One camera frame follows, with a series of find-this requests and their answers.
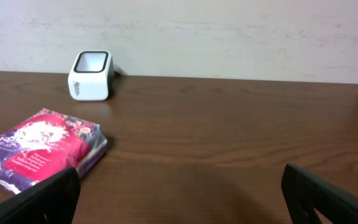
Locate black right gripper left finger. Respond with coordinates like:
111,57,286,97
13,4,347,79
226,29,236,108
0,167,81,224

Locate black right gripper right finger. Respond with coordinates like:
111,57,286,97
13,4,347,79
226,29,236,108
281,164,358,224

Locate pink purple tissue pack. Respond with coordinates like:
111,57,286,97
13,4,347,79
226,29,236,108
0,109,108,194

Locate white barcode scanner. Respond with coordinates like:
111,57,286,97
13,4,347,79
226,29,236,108
67,50,114,101

